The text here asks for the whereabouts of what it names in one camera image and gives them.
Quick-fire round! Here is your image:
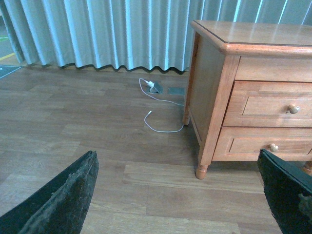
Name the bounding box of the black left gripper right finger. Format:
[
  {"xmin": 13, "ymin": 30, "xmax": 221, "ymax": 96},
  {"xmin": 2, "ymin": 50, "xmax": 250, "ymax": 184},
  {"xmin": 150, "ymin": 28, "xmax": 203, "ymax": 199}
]
[{"xmin": 257, "ymin": 149, "xmax": 312, "ymax": 234}]

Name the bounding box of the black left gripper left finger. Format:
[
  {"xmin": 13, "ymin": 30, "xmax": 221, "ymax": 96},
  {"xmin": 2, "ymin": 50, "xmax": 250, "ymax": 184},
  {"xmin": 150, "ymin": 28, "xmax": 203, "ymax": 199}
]
[{"xmin": 0, "ymin": 151, "xmax": 99, "ymax": 234}]

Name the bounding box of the wooden drawer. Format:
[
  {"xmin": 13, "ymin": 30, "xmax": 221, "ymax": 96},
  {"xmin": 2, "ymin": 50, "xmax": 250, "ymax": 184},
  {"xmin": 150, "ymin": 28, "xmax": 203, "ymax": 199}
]
[
  {"xmin": 213, "ymin": 127, "xmax": 312, "ymax": 161},
  {"xmin": 223, "ymin": 80, "xmax": 312, "ymax": 128}
]

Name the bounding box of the wooden nightstand cabinet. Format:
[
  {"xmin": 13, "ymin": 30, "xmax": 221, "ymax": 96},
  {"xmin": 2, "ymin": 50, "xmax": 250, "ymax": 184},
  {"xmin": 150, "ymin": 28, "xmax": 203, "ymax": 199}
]
[{"xmin": 183, "ymin": 20, "xmax": 312, "ymax": 179}]

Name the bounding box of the closed metal floor socket plate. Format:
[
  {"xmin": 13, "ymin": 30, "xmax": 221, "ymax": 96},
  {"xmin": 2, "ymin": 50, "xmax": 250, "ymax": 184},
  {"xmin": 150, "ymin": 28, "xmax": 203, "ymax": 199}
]
[{"xmin": 168, "ymin": 87, "xmax": 185, "ymax": 96}]

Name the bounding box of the open metal floor socket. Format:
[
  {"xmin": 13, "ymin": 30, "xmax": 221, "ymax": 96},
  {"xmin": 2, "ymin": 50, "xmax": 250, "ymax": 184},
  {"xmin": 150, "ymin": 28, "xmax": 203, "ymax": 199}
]
[{"xmin": 148, "ymin": 81, "xmax": 163, "ymax": 94}]

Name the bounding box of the pale green pleated curtain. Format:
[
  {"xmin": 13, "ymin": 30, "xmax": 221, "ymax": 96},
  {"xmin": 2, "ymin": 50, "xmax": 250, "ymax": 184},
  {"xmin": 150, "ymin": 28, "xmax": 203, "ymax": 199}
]
[{"xmin": 0, "ymin": 0, "xmax": 312, "ymax": 71}]

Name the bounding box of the white floor charging cable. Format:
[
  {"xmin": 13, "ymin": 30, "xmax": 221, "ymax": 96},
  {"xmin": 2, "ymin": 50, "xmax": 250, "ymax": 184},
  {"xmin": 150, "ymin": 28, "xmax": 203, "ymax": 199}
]
[{"xmin": 138, "ymin": 78, "xmax": 185, "ymax": 134}]

